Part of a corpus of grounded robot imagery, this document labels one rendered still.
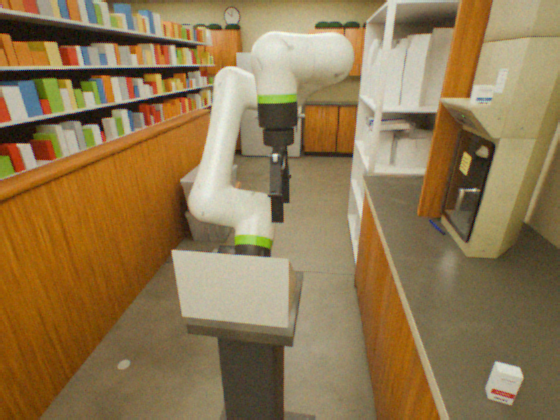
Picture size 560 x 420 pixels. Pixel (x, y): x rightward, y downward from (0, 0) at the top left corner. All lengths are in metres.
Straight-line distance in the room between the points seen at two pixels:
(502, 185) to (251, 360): 1.07
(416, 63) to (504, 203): 1.36
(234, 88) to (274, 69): 0.41
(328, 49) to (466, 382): 0.84
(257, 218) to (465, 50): 1.11
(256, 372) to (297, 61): 0.96
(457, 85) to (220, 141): 1.05
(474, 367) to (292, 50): 0.88
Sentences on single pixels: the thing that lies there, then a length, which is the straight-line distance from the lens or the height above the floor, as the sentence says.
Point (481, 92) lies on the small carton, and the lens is 1.35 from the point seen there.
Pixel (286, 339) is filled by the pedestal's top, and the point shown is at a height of 0.93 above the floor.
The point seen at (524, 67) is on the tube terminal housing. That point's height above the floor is 1.63.
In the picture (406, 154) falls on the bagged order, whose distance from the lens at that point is 2.61.
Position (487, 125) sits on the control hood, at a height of 1.45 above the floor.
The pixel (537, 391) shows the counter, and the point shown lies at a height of 0.94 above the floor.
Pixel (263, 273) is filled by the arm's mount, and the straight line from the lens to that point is 0.90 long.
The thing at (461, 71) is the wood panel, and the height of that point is 1.61.
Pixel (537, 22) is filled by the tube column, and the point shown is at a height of 1.75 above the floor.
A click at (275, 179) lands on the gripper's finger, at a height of 1.41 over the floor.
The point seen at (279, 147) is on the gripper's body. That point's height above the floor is 1.47.
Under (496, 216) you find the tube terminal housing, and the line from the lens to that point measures 1.46.
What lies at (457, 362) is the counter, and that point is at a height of 0.94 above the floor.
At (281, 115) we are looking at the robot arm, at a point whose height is 1.54.
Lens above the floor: 1.64
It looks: 25 degrees down
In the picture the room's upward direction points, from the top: straight up
